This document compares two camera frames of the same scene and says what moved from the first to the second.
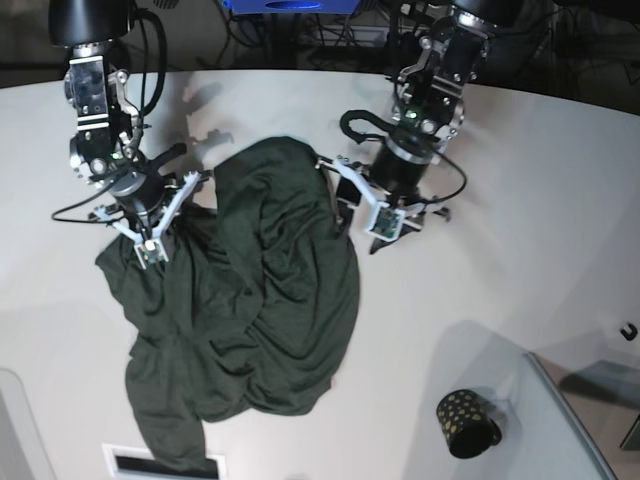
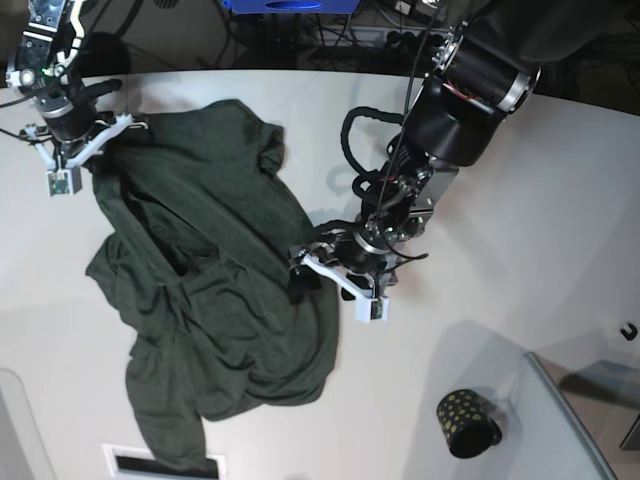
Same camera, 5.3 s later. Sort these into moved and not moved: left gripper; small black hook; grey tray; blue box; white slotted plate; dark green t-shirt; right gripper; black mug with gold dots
Moved: dark green t-shirt; left gripper; right gripper
Not moved: blue box; grey tray; white slotted plate; small black hook; black mug with gold dots
